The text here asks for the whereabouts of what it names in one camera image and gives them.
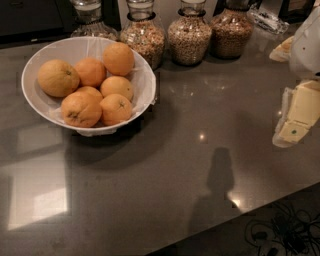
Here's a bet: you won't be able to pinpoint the large orange far left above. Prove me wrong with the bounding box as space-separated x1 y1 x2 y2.
37 59 80 98

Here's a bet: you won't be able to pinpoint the white bowl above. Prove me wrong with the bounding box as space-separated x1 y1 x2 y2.
21 36 157 137

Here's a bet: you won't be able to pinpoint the orange top back right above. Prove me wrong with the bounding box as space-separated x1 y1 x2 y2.
103 42 135 76

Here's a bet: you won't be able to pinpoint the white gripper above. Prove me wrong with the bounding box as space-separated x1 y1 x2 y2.
269 6 320 148

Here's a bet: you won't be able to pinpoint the clear plastic wrapper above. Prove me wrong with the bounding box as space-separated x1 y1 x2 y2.
249 7 289 35

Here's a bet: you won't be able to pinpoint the glass jar round grains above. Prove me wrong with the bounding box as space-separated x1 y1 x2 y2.
167 0 212 66

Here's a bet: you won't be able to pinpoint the small orange centre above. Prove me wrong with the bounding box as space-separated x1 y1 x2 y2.
77 86 103 102

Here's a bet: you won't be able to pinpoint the orange centre right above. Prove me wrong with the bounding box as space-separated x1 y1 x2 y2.
100 76 134 101

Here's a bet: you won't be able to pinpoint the orange front left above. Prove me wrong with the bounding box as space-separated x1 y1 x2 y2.
61 92 102 128

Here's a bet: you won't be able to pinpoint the glass jar far left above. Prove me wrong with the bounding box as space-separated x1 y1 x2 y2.
69 0 118 41

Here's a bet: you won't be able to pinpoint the glass jar mixed cereal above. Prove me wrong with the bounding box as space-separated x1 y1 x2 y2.
120 0 165 70

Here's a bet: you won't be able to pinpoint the orange front right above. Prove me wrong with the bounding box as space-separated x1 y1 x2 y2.
100 94 132 126

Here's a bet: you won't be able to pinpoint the glass jar brown grains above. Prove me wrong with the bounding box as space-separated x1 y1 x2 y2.
210 0 254 59

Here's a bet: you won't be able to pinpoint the black tangled cables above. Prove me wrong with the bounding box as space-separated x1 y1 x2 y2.
244 199 320 256

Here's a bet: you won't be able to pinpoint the orange back middle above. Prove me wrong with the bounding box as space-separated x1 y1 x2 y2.
74 57 106 87

